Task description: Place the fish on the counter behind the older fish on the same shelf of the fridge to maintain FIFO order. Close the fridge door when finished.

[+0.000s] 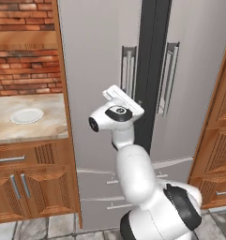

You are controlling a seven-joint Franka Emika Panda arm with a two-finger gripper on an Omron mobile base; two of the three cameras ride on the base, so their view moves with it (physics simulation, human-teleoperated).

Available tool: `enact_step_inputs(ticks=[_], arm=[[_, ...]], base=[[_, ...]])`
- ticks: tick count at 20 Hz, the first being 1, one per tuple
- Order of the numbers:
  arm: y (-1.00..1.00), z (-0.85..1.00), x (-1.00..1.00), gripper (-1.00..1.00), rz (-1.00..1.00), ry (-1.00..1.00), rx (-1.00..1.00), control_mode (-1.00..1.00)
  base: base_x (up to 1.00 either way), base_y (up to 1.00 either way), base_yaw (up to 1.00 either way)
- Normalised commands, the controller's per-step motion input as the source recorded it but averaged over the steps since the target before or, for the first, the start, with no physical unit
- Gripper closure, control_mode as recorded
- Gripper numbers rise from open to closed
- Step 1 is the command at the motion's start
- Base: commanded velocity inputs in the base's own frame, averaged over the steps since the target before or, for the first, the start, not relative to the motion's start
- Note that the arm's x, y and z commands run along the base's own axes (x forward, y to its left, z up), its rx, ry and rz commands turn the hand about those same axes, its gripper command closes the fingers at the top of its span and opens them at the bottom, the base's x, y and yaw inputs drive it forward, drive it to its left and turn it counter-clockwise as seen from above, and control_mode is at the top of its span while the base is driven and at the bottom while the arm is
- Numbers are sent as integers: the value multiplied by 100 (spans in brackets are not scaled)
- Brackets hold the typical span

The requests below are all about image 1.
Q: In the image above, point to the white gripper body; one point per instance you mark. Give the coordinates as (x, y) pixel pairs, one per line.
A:
(123, 96)

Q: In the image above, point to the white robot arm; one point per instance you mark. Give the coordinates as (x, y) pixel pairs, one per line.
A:
(136, 178)

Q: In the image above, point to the grey fridge body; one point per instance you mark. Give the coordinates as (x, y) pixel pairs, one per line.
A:
(152, 62)

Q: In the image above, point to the wooden fridge side panel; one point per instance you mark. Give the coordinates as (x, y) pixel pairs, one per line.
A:
(65, 81)

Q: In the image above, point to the wooden counter drawer front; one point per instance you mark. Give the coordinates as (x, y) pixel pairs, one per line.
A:
(31, 154)

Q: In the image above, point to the wooden cupboard door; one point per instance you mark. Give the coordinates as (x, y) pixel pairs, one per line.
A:
(48, 193)
(3, 200)

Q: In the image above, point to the tall grey freezer drawer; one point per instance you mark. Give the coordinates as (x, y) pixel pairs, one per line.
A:
(92, 185)

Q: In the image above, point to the white plate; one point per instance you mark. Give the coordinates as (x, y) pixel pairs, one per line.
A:
(27, 116)

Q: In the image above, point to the tall wooden cabinet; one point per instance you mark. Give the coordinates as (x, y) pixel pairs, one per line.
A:
(216, 140)

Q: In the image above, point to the low grey freezer drawer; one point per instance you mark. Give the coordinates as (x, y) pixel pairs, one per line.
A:
(95, 216)

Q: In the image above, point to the wooden wall shelf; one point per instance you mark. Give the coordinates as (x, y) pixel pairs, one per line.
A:
(23, 40)

